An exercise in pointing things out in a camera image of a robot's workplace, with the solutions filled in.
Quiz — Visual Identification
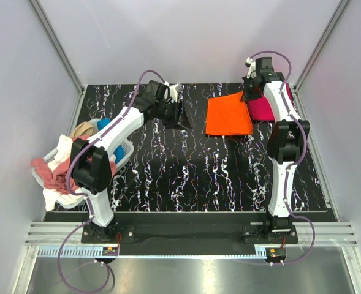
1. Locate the orange t shirt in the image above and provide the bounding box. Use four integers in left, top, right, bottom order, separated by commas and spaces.
205, 92, 253, 136

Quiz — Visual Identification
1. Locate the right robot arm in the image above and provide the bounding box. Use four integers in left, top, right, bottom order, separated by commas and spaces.
243, 57, 310, 243

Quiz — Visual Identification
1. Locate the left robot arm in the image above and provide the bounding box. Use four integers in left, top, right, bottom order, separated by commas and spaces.
67, 80, 192, 241

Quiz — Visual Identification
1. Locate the folded magenta t shirt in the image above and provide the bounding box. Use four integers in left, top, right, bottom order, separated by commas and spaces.
244, 81, 300, 122

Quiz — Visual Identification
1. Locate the blue t shirt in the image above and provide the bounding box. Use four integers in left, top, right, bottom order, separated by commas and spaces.
97, 118, 124, 164

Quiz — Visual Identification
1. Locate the beige t shirt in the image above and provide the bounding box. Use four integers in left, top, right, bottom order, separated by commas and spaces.
69, 121, 98, 139

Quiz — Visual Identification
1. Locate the dusty pink t shirt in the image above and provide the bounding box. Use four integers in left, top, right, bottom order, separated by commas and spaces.
31, 135, 117, 195

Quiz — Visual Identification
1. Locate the white laundry basket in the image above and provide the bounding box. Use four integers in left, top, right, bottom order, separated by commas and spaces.
31, 119, 133, 211

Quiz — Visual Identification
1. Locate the white t shirt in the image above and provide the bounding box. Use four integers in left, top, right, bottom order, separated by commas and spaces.
40, 135, 83, 211

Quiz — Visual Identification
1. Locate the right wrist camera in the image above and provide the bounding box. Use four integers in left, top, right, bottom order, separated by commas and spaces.
245, 57, 257, 79

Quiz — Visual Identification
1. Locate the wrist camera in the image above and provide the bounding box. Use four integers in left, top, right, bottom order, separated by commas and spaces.
164, 81, 183, 103
245, 57, 257, 79

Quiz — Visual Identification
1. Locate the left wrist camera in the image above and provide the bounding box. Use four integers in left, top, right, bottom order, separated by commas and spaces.
164, 81, 183, 103

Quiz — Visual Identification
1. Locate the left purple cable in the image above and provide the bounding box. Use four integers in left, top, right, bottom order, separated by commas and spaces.
56, 70, 169, 292

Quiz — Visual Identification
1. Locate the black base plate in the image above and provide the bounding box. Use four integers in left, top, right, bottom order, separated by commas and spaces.
82, 212, 281, 257

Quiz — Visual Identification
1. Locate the slotted cable duct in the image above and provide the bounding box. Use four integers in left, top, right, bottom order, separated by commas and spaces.
38, 246, 119, 258

